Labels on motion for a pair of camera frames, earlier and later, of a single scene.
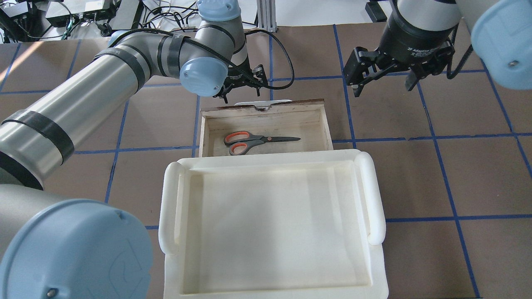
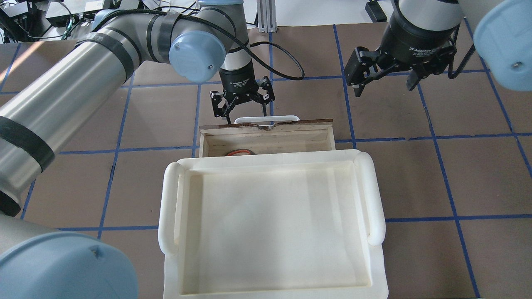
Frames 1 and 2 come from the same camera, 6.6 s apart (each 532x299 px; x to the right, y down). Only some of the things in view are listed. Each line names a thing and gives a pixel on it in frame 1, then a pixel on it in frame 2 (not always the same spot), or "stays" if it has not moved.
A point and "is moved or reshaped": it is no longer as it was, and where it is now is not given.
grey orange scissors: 240,142 is moved or reshaped
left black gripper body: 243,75 → 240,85
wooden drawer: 308,120 is moved or reshaped
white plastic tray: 301,224 stays
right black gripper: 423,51 stays
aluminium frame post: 266,10 stays
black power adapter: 375,12 stays
